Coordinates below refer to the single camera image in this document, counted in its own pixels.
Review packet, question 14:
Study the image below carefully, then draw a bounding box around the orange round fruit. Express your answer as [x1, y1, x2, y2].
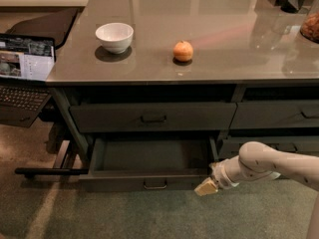
[173, 41, 193, 63]

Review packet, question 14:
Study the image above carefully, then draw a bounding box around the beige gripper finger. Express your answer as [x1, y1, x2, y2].
[194, 177, 218, 196]

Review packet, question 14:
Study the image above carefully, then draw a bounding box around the open black laptop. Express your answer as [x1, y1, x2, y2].
[0, 34, 56, 127]

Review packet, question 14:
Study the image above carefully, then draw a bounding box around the dark chair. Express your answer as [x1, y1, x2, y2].
[6, 8, 78, 49]

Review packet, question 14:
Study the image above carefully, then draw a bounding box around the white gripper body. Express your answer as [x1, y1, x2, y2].
[209, 161, 239, 189]

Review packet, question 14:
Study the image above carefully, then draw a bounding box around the white ceramic bowl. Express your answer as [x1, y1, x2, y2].
[96, 23, 134, 54]

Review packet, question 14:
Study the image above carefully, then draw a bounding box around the glass jar with snacks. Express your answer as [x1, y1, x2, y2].
[300, 0, 319, 43]

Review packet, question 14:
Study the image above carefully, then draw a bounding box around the black laptop stand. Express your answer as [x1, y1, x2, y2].
[14, 98, 93, 179]

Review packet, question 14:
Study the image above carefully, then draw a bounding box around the grey drawer cabinet frame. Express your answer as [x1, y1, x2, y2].
[49, 82, 319, 171]

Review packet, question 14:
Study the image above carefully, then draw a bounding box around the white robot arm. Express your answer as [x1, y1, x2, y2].
[194, 141, 319, 196]

